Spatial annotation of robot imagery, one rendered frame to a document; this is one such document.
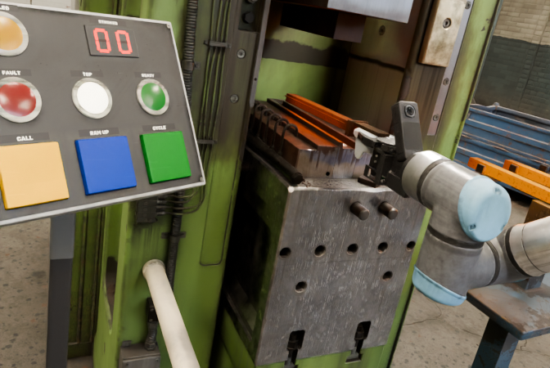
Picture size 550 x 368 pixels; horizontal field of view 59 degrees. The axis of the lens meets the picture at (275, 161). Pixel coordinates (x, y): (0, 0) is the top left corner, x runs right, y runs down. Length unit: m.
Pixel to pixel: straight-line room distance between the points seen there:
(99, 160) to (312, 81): 0.97
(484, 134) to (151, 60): 4.30
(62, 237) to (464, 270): 0.65
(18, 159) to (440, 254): 0.62
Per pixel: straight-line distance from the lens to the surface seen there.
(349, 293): 1.20
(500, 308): 1.21
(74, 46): 0.74
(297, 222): 1.02
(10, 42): 0.70
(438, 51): 1.33
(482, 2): 1.44
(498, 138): 4.82
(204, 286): 1.27
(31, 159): 0.66
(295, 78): 1.52
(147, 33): 0.82
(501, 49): 10.02
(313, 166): 1.05
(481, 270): 0.87
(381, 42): 1.42
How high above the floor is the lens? 1.25
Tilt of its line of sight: 17 degrees down
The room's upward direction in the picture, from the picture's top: 10 degrees clockwise
